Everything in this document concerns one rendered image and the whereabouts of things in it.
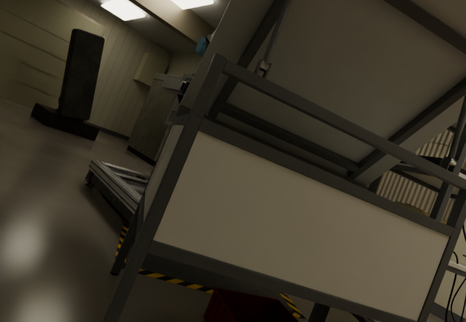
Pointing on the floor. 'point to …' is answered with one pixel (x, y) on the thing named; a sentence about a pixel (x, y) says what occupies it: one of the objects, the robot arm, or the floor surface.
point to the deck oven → (152, 121)
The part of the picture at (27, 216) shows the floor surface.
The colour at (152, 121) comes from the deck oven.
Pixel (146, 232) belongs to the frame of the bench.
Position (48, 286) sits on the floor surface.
